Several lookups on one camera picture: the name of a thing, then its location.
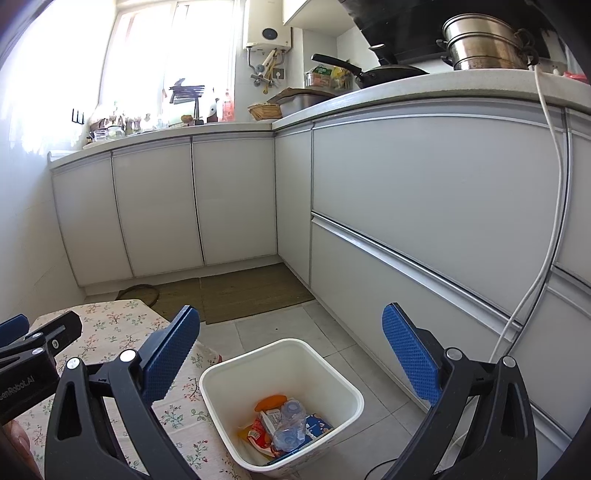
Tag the white drawer front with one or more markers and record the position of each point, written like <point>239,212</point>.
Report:
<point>369,300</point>
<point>438,184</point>

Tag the person's left hand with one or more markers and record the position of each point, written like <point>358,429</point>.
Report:
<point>14,447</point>

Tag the stacked steel steamer pot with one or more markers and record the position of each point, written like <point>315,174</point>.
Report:
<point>485,46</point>

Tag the round floor mat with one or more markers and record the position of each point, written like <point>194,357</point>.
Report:
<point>124,293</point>

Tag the large woven floor mat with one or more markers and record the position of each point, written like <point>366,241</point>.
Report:
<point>254,295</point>

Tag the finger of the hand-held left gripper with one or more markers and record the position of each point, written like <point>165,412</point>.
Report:
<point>14,327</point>
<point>60,327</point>

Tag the white kitchen countertop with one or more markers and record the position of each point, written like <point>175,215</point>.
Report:
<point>415,85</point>

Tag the clear plastic bottle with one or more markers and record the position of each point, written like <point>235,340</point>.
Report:
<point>288,427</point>

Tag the metal pot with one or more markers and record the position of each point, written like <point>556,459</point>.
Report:
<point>300,104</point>

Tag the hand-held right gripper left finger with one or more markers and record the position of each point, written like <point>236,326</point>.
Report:
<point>171,355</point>

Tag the red packet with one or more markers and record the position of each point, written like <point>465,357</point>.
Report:
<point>577,77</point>

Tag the black frying pan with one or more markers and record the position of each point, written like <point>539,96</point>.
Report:
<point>392,74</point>

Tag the red paper noodle bowl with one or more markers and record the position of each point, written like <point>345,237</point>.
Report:
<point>258,436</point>

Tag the white wall cabinet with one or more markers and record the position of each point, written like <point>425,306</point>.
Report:
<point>318,11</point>

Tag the kitchen window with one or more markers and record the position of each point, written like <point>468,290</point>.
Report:
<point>147,46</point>

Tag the group of small jars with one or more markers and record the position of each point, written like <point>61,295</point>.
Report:
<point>111,129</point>

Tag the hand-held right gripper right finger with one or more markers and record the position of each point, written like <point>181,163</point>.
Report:
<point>411,355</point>

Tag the white water heater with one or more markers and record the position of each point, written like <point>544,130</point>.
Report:
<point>268,32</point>

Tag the small woven floor mat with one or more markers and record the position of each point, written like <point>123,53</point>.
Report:
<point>180,297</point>

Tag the small blue box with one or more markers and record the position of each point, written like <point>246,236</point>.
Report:
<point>318,424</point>

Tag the narrow white cabinet door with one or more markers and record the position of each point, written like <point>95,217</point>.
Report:
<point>293,203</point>

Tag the wicker basket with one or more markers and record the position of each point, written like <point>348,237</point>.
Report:
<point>265,111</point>

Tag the black rack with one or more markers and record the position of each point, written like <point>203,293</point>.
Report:
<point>184,92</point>

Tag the black range hood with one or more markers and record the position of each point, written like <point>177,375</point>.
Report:
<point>415,23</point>

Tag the snack bags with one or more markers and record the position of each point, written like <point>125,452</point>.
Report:
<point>323,76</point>

